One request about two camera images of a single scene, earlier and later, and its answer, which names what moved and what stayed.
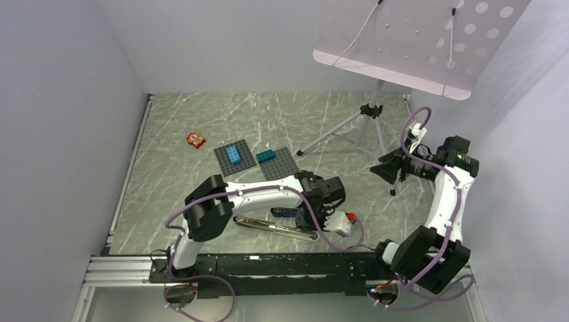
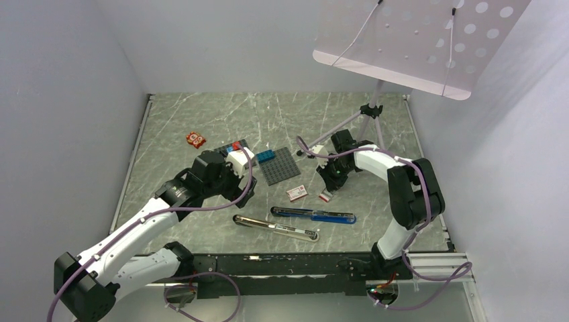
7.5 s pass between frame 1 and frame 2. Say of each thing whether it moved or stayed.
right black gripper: moved
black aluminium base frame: stayed
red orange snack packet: stayed
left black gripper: moved
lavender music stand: stayed
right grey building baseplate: stayed
